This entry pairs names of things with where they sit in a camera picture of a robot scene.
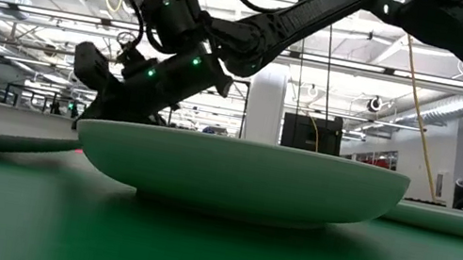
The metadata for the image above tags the hanging black cable loop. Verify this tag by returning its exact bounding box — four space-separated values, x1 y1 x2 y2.
115 29 139 50

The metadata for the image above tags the black monitor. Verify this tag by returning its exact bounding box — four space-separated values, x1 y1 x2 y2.
279 108 347 157

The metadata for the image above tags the light green plastic plate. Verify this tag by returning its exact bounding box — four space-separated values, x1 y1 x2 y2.
65 110 414 250

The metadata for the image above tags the thin yellow cable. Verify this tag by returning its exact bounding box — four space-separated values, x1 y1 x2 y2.
301 113 326 154

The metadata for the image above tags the black ceiling cable reel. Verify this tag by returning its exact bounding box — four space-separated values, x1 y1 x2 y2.
366 94 385 114

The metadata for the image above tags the white square pillar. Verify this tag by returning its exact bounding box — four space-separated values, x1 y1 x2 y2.
241 59 293 147

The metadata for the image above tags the red object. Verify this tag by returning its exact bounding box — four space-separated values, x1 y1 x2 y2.
361 153 398 171

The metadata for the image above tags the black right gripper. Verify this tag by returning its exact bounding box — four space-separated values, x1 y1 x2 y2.
71 27 240 156

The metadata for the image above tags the black metal frame rig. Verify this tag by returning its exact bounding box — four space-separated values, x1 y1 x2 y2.
220 76 253 140

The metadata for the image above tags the long yellow cable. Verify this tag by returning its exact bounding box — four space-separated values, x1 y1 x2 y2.
379 34 463 204

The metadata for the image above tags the black workstation frame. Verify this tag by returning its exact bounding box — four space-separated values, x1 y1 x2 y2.
1 82 90 121

